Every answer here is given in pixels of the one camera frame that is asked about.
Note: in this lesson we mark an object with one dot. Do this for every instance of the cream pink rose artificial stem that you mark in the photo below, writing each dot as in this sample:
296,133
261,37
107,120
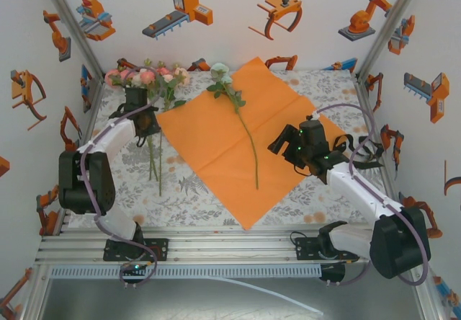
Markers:
180,73

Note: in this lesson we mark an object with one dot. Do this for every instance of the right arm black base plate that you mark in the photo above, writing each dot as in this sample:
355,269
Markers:
302,248

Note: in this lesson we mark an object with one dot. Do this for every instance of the white rose artificial stem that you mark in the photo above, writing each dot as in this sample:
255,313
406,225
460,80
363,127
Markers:
219,69

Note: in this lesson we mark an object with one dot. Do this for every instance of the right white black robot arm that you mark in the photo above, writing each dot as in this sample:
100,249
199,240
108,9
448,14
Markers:
396,244

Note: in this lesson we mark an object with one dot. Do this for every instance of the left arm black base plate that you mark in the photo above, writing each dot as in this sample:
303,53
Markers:
160,249

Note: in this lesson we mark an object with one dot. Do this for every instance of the aluminium frame rails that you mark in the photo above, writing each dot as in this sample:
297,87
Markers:
230,248

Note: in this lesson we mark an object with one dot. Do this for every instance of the orange wrapping paper sheet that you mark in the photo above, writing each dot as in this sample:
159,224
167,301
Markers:
216,136

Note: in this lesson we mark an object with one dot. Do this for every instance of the white plastic tube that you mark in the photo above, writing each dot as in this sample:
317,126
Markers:
306,305

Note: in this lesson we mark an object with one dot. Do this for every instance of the black controller box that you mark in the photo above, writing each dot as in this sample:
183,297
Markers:
335,271
131,271

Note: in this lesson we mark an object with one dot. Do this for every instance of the floral print tablecloth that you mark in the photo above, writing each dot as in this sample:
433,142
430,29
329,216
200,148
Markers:
324,93

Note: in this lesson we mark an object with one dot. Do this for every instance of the black printed ribbon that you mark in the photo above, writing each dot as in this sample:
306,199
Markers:
374,150

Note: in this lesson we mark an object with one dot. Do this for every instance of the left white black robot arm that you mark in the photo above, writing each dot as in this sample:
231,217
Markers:
72,186

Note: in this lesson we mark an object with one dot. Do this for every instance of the aluminium upright post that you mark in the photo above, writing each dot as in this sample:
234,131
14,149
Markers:
385,31
73,28

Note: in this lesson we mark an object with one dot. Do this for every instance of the green plant leaves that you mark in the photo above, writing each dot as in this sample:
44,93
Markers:
146,77

